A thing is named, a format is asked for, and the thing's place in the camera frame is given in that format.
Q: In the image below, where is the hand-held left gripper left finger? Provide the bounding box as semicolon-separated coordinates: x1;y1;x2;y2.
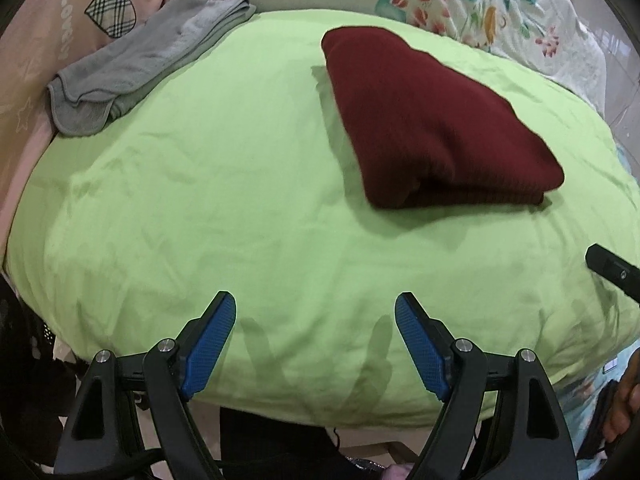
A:
52;290;237;480

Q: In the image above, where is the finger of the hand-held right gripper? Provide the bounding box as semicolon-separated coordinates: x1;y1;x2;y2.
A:
585;243;640;305

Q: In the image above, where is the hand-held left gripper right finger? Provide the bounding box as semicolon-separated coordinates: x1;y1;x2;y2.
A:
394;291;581;480

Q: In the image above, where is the maroon knit sweater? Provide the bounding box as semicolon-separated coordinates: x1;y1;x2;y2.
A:
320;25;566;211

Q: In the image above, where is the person's right hand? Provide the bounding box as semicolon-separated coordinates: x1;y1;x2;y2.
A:
602;352;640;445

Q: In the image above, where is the person's dark clothing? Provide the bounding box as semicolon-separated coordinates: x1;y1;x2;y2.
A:
220;406;431;480

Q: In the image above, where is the light green blanket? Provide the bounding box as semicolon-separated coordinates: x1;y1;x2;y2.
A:
2;7;640;428

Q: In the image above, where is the dark mesh object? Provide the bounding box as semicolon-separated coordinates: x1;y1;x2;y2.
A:
0;275;88;466

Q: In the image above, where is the white floral quilt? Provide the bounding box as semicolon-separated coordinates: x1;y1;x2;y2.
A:
180;0;608;117

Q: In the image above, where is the grey folded cloth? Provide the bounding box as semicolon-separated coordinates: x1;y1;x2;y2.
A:
46;0;257;137

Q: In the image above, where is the pink heart print pillow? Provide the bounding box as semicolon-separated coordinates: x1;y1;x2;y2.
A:
0;0;183;266

